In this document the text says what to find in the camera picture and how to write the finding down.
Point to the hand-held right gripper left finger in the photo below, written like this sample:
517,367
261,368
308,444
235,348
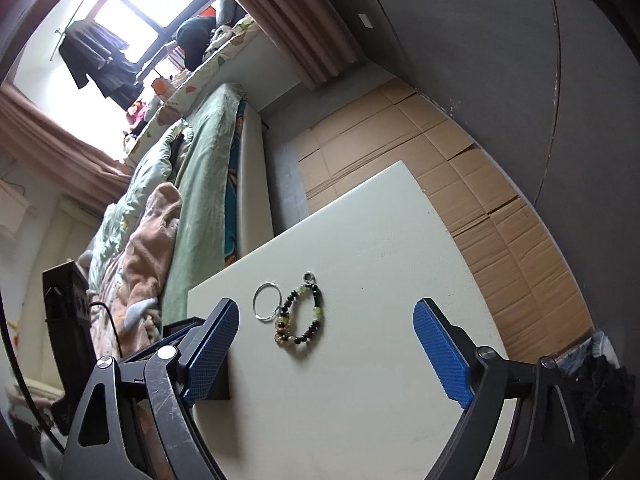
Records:
212,350

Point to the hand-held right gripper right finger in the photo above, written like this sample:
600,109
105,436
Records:
442,355

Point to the black box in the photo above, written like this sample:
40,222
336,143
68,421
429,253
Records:
220,385

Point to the pink fleece blanket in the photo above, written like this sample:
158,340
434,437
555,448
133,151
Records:
145,250

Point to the white low table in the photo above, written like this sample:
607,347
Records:
375,260

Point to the cardboard floor sheets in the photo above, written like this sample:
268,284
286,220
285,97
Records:
500,220

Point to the pale green floral quilt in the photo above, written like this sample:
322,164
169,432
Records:
145,180

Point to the dark cloth pile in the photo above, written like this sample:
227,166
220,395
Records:
600,390

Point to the white bed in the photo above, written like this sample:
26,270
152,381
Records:
252,185

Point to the pink curtain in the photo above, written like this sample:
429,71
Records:
295,20
50,140

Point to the green bed sheet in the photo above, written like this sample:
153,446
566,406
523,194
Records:
205,170

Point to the heap of colourful toys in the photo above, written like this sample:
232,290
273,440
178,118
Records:
140,112

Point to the orange and white bag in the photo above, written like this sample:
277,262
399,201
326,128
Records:
161,89

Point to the dark hanging clothes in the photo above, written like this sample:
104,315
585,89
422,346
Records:
97,60

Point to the printed window seat cushion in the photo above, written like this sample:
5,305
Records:
200,80

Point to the black bag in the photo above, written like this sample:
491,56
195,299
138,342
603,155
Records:
195,42

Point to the grey wardrobe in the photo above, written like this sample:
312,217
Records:
475,35

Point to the grey pillow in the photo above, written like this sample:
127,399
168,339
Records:
226,5

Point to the white wall socket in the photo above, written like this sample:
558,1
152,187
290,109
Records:
367,20

